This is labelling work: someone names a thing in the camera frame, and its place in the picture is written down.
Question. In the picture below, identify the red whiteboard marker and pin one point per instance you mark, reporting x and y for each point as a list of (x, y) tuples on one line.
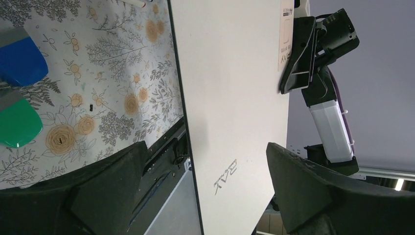
[(137, 3)]

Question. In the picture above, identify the white sketch pad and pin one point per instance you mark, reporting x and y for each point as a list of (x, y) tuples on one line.
[(228, 53)]

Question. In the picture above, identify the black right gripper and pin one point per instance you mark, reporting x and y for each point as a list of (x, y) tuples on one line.
[(336, 38)]

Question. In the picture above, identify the teal stamp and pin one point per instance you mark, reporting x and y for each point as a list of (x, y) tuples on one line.
[(19, 122)]

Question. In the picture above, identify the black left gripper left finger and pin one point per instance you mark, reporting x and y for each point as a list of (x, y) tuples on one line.
[(97, 199)]

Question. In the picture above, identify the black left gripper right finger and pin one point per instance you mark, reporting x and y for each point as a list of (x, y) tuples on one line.
[(315, 200)]

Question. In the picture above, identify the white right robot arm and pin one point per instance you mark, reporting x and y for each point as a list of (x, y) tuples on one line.
[(336, 150)]

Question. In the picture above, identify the floral table mat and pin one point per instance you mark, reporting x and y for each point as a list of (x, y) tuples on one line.
[(112, 81)]

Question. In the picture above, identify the blue stamp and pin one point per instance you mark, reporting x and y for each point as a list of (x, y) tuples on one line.
[(21, 62)]

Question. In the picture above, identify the grey cable duct rail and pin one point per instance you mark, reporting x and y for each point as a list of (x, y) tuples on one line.
[(169, 207)]

